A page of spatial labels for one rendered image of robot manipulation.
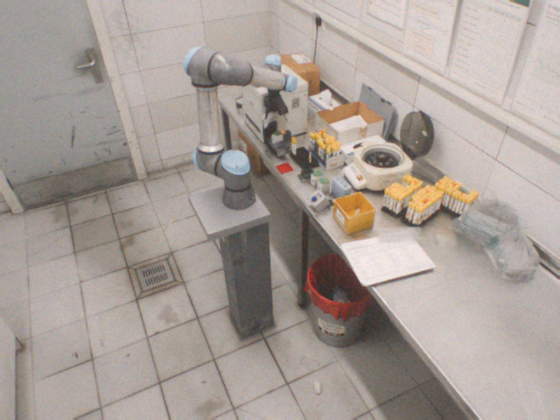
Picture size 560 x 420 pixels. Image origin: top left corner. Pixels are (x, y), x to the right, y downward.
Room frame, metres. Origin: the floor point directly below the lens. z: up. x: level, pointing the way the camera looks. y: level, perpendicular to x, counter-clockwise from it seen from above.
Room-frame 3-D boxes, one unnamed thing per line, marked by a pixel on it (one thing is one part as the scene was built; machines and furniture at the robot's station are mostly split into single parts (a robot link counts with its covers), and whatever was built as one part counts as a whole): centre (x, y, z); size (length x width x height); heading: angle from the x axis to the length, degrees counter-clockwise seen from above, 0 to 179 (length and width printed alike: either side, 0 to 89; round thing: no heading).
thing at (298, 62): (2.73, -0.14, 0.97); 0.31 x 0.23 x 0.18; 18
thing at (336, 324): (1.49, -0.32, 0.22); 0.38 x 0.37 x 0.44; 24
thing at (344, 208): (1.42, -0.33, 0.92); 0.13 x 0.13 x 0.10; 21
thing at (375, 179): (1.74, -0.49, 0.94); 0.30 x 0.24 x 0.12; 105
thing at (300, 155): (1.91, -0.15, 0.93); 0.17 x 0.09 x 0.11; 25
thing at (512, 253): (1.16, -0.90, 0.94); 0.20 x 0.17 x 0.14; 176
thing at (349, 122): (2.09, -0.40, 0.95); 0.29 x 0.25 x 0.15; 114
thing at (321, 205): (1.53, -0.20, 0.92); 0.13 x 0.07 x 0.08; 114
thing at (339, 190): (1.57, -0.29, 0.92); 0.10 x 0.07 x 0.10; 26
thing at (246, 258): (1.55, 0.17, 0.44); 0.20 x 0.20 x 0.87; 24
